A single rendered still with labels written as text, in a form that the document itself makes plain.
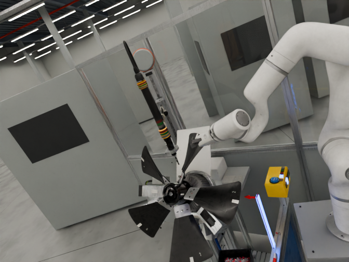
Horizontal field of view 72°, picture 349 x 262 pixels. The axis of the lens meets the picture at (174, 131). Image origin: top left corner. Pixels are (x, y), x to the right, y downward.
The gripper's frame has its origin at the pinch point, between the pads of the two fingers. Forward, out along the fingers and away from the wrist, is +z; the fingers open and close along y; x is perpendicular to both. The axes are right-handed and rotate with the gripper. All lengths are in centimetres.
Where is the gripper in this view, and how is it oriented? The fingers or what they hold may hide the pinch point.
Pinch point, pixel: (199, 142)
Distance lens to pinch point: 114.5
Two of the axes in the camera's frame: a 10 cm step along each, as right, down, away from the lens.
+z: -4.1, 3.2, 8.5
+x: -2.9, -9.3, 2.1
